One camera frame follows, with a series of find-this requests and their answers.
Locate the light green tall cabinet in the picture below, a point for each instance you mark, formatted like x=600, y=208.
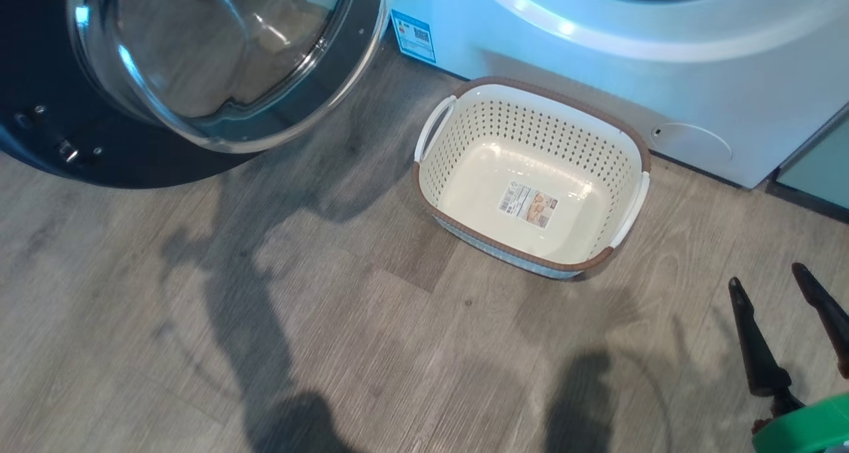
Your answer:
x=822, y=164

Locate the white front-load washing machine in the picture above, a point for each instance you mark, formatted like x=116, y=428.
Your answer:
x=597, y=88

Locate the black cabinet kickboard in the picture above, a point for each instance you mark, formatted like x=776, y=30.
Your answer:
x=809, y=204

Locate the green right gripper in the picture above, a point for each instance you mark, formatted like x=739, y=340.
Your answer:
x=809, y=430

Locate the product sticker in basket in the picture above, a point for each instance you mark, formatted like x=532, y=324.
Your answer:
x=528, y=205

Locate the blue energy label sticker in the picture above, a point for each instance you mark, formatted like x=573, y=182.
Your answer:
x=414, y=36

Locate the white perforated laundry basket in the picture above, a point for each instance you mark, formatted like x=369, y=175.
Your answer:
x=530, y=121

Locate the round white filter cover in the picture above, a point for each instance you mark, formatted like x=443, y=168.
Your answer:
x=693, y=142

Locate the black round glass washer door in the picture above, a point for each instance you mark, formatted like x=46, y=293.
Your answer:
x=40, y=75

